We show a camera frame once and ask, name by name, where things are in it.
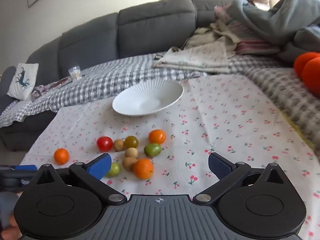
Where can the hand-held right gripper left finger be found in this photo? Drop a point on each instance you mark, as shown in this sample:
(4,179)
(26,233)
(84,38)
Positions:
(101,165)

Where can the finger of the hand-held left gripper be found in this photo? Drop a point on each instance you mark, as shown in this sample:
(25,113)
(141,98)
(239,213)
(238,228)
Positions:
(25,167)

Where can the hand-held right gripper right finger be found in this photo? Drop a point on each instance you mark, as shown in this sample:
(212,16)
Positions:
(218,166)

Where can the green lime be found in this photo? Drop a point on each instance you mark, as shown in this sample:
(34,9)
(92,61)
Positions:
(152,150)
(115,170)

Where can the red tomato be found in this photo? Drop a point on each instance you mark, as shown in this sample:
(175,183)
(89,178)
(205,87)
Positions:
(104,143)

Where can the brown kiwi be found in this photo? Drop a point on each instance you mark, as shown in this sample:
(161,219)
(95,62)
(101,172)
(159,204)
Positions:
(131,153)
(119,145)
(128,163)

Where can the orange mandarin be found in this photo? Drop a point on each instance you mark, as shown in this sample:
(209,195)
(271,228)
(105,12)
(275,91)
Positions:
(61,156)
(143,168)
(157,136)

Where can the green-brown tomato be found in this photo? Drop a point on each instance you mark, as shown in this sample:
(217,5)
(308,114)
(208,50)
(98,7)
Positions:
(131,142)

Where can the white ribbed bowl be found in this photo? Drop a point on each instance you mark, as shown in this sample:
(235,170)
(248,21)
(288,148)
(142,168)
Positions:
(150,100)

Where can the person's left hand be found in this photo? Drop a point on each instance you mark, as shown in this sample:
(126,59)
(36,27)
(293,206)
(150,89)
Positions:
(12,228)

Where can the cherry print cloth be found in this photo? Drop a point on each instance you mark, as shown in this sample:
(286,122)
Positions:
(225,130)

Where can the dark floral pouch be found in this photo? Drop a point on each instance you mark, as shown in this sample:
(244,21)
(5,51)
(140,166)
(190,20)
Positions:
(40,90)

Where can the grey checked blanket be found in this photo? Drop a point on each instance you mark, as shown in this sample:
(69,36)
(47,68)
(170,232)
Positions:
(112,80)

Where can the white cushion with blue print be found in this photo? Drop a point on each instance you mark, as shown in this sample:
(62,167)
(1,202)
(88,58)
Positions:
(25,80)

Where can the clear plastic bag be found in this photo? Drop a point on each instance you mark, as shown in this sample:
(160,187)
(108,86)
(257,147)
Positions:
(74,73)

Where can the grey knitted blanket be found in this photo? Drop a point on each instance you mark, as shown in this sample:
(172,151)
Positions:
(282,92)

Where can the folded floral beige cloth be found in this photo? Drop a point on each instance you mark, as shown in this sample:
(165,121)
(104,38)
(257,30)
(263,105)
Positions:
(195,57)

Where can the striped patterned pillow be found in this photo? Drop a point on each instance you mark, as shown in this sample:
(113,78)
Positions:
(255,47)

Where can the orange plush cushion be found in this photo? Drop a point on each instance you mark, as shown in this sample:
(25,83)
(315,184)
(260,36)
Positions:
(308,70)

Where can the beige garment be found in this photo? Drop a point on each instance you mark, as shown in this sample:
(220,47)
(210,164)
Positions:
(215,33)

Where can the grey sofa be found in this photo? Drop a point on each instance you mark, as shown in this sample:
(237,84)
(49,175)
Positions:
(155,30)

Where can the grey fleece blanket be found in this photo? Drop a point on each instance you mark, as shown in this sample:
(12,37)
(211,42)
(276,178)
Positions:
(287,17)

